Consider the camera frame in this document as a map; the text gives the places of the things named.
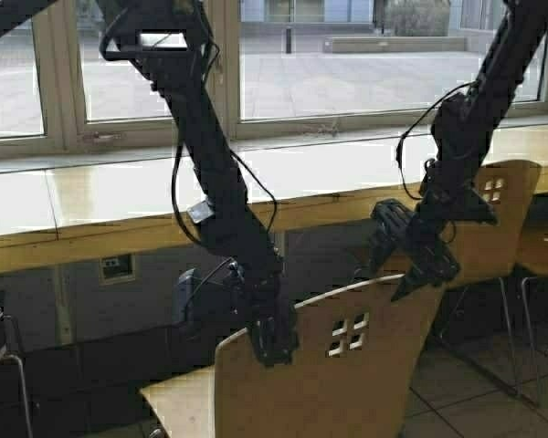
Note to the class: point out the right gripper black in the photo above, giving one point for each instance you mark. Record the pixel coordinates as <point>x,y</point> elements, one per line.
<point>399,227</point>

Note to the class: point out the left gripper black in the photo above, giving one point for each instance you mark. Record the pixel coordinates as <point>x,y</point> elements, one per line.
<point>268,315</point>

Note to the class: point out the wooden chair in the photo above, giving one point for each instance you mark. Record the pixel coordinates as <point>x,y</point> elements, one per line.
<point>349,377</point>
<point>485,252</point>

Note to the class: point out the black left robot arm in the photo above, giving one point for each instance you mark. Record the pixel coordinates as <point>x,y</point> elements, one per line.
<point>172,45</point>

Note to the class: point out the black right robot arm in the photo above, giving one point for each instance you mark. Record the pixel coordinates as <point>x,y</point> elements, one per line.
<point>462,129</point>

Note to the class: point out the outdoor concrete bench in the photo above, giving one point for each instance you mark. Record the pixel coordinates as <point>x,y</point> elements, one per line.
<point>392,44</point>

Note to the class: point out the long wooden counter table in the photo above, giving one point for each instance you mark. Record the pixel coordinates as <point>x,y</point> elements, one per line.
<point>65,215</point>

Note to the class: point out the outdoor black bollard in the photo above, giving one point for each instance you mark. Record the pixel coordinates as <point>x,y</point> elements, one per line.
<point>288,40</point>

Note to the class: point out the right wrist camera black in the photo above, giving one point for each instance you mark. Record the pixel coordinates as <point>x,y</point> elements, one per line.
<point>469,206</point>

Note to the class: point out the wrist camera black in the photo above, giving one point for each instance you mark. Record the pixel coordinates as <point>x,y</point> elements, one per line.
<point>182,297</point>
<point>469,206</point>

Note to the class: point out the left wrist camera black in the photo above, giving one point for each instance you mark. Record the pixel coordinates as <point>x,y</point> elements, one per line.
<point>182,297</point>

